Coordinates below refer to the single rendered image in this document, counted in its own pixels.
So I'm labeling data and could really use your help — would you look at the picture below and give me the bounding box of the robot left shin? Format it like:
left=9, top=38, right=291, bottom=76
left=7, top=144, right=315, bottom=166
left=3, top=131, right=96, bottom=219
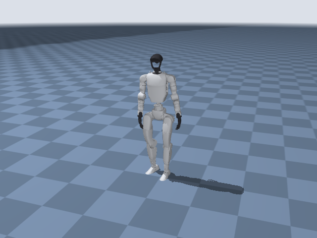
left=163, top=143, right=172, bottom=173

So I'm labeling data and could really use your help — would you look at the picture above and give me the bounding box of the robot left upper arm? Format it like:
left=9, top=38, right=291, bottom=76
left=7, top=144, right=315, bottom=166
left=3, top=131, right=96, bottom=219
left=166, top=74, right=178, bottom=101

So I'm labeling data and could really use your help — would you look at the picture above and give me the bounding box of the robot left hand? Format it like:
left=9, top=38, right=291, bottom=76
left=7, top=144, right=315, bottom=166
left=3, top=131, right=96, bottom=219
left=176, top=113, right=182, bottom=130

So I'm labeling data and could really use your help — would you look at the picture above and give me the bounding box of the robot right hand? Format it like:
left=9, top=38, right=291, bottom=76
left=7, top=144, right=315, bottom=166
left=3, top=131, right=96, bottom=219
left=138, top=112, right=143, bottom=129

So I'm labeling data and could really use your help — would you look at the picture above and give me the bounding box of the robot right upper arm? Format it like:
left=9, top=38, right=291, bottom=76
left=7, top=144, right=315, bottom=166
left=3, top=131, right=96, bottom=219
left=138, top=74, right=147, bottom=100

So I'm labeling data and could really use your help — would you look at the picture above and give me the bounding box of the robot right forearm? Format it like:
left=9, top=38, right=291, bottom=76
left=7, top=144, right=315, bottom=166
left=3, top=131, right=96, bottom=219
left=138, top=99, right=144, bottom=115

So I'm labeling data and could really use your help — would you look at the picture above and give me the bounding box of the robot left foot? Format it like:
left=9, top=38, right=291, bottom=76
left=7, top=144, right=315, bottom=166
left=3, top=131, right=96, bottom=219
left=159, top=170, right=170, bottom=181

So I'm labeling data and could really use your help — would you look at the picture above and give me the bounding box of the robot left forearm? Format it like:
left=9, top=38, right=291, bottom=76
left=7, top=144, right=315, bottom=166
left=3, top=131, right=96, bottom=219
left=173, top=94, right=181, bottom=116

